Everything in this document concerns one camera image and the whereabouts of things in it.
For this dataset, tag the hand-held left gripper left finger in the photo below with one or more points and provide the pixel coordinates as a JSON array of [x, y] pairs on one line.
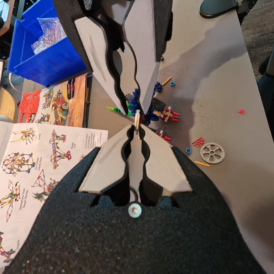
[[102, 171]]

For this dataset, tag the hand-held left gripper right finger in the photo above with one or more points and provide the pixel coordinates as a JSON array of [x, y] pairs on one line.
[[169, 171]]

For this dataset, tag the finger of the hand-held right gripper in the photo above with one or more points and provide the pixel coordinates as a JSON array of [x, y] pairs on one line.
[[145, 53], [94, 53]]

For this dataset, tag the blue snowflake connector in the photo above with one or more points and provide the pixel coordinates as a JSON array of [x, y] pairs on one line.
[[158, 86]]

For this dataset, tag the colourful construction toy model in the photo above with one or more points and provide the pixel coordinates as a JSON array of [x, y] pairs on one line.
[[149, 117]]

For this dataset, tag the white short rod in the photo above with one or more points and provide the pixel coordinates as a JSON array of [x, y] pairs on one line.
[[137, 119]]

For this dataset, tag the clear plastic bags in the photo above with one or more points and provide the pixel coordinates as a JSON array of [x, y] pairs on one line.
[[47, 38]]

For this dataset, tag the orange short rod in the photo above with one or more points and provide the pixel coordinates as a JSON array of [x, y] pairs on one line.
[[202, 163], [166, 81]]

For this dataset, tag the red connector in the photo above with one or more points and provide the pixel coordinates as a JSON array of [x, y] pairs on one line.
[[198, 141]]

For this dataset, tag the blue plastic bin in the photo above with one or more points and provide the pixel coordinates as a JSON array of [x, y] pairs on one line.
[[53, 64]]

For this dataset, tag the grey pulley wheel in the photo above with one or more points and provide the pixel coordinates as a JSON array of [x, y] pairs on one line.
[[212, 153]]

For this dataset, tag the printed instruction sheet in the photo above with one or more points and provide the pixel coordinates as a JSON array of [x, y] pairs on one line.
[[70, 137]]

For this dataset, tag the black office chair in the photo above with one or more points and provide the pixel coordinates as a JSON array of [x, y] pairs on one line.
[[218, 8]]

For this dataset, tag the round tan board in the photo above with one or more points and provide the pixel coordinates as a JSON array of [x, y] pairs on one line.
[[8, 107]]

